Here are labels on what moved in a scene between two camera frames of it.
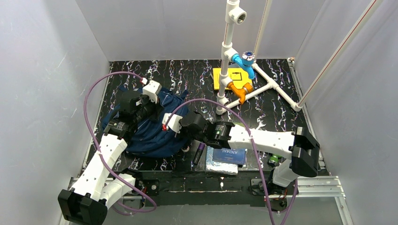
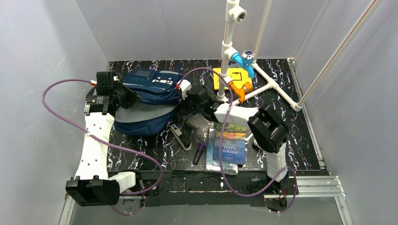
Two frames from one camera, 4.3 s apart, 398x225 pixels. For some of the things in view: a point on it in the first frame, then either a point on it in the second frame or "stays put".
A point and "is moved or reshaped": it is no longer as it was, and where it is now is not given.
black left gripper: x=152 y=108 to x=126 y=96
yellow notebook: x=238 y=76 stays put
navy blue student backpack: x=149 y=138 is moved or reshaped
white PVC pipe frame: x=238 y=16 stays put
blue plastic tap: x=246 y=62 stays put
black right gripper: x=184 y=121 to x=193 y=101
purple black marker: x=198 y=153 stays put
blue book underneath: x=217 y=167 stays put
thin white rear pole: x=262 y=28 stays put
